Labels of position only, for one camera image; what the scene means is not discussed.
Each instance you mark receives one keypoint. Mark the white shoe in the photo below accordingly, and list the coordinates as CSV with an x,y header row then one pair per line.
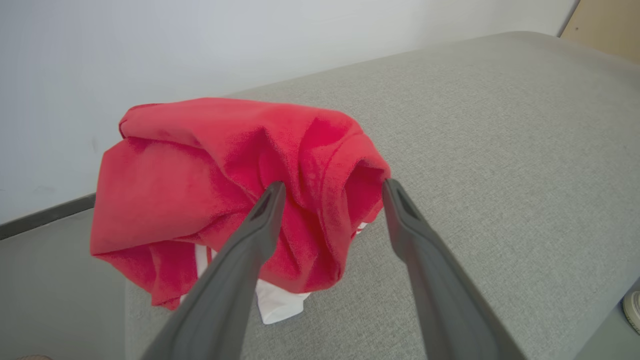
x,y
634,310

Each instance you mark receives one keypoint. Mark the red cloth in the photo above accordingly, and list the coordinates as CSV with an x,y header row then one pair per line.
x,y
200,175

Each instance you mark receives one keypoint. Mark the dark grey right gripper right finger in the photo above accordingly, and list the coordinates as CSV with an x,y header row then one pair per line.
x,y
445,300

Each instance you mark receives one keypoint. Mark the grey fabric sofa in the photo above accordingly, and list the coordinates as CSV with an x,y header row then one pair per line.
x,y
500,175

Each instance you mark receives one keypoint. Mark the dark wall baseboard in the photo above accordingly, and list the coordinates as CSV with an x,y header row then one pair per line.
x,y
45,215

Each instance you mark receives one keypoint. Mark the light wooden panel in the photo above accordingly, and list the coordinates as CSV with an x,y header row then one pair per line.
x,y
610,25

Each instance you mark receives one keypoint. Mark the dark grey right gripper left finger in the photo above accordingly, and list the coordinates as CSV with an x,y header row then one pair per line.
x,y
225,290

